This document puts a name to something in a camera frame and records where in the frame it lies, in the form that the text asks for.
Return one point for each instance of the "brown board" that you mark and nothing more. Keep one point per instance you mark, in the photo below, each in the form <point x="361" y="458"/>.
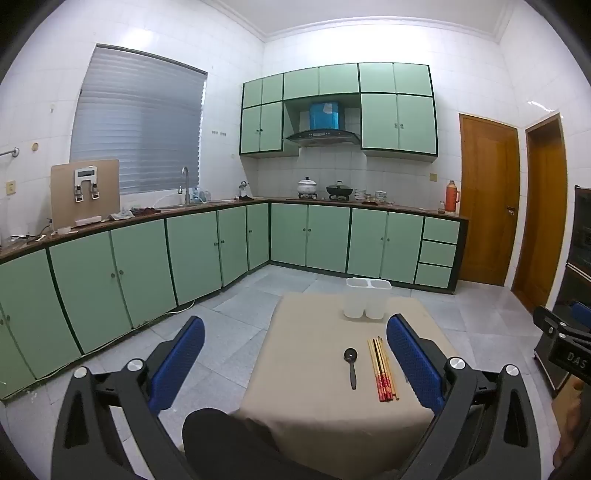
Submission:
<point x="62" y="198"/>

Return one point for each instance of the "green wall cabinets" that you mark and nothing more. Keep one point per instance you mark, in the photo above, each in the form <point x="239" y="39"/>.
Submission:
<point x="397" y="124"/>

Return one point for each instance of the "green base cabinets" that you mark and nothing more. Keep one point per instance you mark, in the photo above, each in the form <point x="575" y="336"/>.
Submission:
<point x="323" y="240"/>

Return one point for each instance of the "black range hood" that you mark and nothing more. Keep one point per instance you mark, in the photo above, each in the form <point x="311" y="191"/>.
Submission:
<point x="323" y="137"/>

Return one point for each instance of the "black spoon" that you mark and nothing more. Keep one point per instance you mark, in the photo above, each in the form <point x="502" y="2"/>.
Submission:
<point x="353" y="374"/>

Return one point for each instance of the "black wok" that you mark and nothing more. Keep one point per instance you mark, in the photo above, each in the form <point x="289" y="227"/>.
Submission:
<point x="339" y="190"/>

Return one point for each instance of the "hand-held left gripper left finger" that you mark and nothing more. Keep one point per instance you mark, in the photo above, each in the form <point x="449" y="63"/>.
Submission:
<point x="180" y="360"/>

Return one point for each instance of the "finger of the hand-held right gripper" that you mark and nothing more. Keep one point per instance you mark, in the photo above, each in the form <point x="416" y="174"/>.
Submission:
<point x="583" y="314"/>
<point x="547" y="319"/>

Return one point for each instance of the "white device on board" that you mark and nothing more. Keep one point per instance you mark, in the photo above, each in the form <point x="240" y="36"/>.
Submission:
<point x="86" y="174"/>

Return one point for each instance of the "metal towel rail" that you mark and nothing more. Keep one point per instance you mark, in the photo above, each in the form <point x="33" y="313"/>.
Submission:
<point x="9" y="152"/>

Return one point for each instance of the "white power strip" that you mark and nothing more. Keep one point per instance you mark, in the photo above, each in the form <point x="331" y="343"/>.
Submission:
<point x="88" y="220"/>

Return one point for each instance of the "metal faucet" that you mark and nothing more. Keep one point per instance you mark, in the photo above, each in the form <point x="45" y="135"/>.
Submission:
<point x="186" y="184"/>

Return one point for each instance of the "white two-compartment utensil holder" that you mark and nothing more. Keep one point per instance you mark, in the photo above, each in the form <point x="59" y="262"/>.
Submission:
<point x="355" y="304"/>

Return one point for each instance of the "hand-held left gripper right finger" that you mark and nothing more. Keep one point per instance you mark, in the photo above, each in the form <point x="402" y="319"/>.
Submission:
<point x="411" y="360"/>

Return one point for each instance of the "stack of bowls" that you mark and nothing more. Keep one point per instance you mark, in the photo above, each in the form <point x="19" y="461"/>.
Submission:
<point x="381" y="196"/>
<point x="360" y="194"/>

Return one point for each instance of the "person's black-trousered leg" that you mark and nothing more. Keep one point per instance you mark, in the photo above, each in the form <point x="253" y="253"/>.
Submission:
<point x="221" y="443"/>

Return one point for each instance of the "white cooking pot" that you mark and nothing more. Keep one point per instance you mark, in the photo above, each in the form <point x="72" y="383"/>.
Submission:
<point x="307" y="187"/>

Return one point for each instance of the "clear bottles by faucet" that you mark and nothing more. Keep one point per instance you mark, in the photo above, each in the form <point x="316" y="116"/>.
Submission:
<point x="201" y="196"/>

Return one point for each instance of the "silver kettle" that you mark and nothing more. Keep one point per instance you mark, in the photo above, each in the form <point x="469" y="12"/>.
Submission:
<point x="244" y="190"/>

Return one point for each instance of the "bundle of chopsticks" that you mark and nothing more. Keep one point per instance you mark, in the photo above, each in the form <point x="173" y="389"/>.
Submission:
<point x="381" y="378"/>

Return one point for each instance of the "cardboard box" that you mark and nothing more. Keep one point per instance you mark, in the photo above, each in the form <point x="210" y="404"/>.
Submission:
<point x="570" y="424"/>

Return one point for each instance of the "blue wrapped hood chimney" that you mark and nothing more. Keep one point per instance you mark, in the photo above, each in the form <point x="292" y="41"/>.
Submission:
<point x="325" y="115"/>

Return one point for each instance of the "grey window blind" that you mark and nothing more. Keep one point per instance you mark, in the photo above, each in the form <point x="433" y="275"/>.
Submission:
<point x="138" y="120"/>

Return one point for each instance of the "orange thermos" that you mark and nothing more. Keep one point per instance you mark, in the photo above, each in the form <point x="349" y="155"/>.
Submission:
<point x="451" y="198"/>

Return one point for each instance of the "beige tablecloth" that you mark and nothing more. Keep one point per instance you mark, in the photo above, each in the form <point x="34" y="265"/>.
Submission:
<point x="314" y="350"/>

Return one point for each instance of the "plain wooden door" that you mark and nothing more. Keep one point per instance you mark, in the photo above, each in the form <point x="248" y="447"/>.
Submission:
<point x="545" y="221"/>

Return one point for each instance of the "black equipment case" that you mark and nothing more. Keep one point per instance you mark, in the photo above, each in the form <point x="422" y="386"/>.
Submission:
<point x="577" y="240"/>

